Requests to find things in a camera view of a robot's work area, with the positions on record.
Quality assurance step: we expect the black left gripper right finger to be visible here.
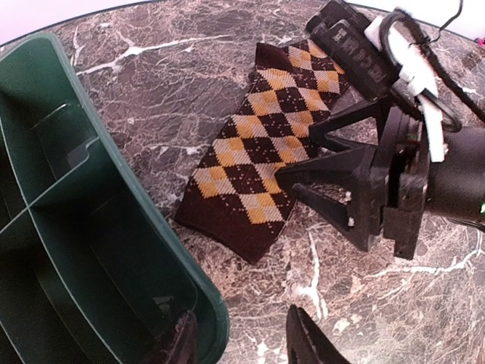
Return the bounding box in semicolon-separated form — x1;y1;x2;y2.
286;305;349;364

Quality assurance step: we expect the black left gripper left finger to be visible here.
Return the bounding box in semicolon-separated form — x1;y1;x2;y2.
143;312;198;364

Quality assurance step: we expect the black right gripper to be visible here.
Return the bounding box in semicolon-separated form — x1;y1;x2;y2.
275;1;484;259

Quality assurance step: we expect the green plastic divider tray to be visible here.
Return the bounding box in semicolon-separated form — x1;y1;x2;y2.
1;33;230;363

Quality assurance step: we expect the brown argyle sock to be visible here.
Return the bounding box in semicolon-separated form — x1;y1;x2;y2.
174;39;348;264

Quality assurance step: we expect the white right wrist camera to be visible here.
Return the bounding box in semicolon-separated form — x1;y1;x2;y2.
364;8;461;163

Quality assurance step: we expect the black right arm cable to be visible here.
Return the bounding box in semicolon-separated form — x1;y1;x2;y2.
378;0;485;132

